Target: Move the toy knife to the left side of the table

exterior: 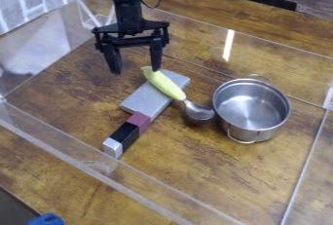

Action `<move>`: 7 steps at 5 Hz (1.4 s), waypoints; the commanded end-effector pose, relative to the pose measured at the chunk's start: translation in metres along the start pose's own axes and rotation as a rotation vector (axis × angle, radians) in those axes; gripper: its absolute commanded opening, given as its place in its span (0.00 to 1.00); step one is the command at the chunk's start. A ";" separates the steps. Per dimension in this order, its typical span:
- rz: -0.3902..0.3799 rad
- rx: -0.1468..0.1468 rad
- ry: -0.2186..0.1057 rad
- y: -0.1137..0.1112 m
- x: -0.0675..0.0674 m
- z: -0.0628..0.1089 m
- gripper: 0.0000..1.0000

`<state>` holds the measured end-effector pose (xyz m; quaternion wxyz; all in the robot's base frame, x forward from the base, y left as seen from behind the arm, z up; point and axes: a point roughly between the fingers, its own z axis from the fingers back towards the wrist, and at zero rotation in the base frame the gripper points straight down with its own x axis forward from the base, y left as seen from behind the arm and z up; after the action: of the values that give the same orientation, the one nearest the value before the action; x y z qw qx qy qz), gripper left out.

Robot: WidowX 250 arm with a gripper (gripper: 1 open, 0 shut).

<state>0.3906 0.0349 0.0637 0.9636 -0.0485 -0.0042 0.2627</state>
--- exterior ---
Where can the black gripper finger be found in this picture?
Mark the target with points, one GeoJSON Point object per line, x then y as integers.
{"type": "Point", "coordinates": [157, 53]}
{"type": "Point", "coordinates": [113, 58]}

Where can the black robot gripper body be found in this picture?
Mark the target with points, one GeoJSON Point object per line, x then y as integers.
{"type": "Point", "coordinates": [131, 30]}

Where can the grey toy cleaver knife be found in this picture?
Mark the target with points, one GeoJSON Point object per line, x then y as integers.
{"type": "Point", "coordinates": [145, 104]}

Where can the yellow handled metal spoon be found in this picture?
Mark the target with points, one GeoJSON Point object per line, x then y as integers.
{"type": "Point", "coordinates": [159, 80]}

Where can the small steel pot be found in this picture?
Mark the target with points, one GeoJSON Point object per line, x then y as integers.
{"type": "Point", "coordinates": [252, 108]}

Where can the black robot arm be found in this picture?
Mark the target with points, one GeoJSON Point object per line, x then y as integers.
{"type": "Point", "coordinates": [133, 31]}

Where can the blue object at bottom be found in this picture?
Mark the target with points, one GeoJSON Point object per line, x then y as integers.
{"type": "Point", "coordinates": [47, 219]}

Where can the clear acrylic enclosure panels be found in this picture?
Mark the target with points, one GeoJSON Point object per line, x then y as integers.
{"type": "Point", "coordinates": [183, 175]}

